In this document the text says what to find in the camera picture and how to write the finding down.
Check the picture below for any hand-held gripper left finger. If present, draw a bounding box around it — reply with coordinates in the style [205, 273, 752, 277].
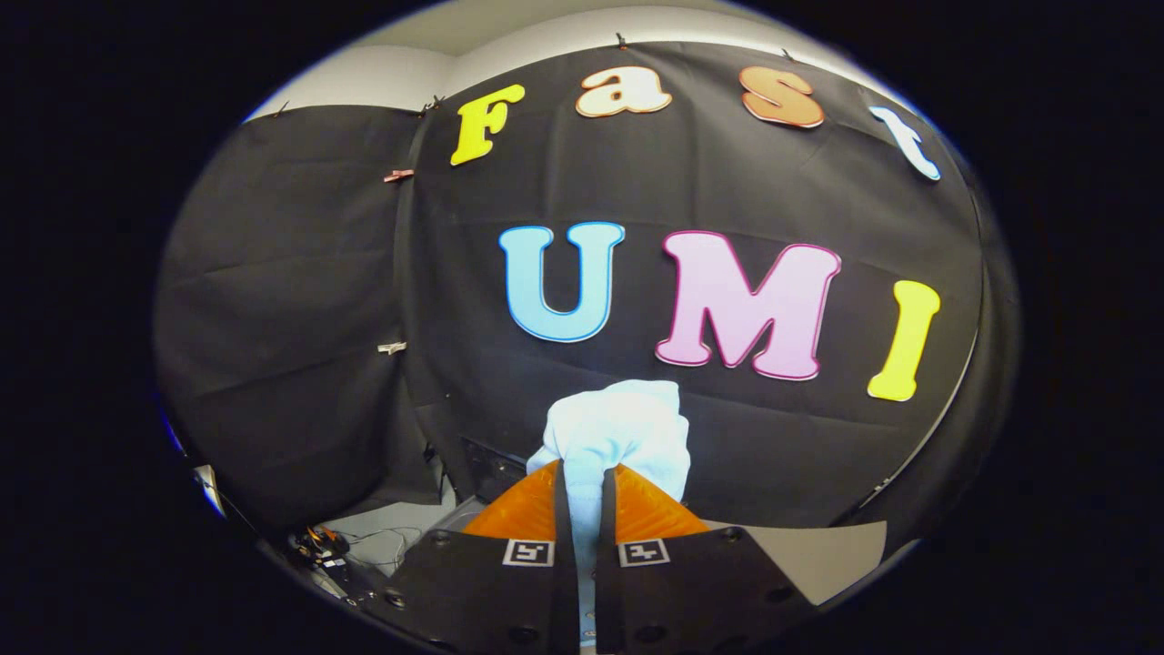
[364, 459, 581, 655]

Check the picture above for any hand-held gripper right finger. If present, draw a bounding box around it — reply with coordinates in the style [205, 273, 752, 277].
[596, 464, 815, 655]

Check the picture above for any black backdrop cloth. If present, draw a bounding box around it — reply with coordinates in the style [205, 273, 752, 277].
[155, 41, 1019, 547]

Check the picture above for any grey washing machine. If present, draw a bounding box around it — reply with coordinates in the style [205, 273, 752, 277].
[705, 520, 888, 606]

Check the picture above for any light blue shirt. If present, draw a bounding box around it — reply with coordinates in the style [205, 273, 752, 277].
[526, 380, 692, 651]

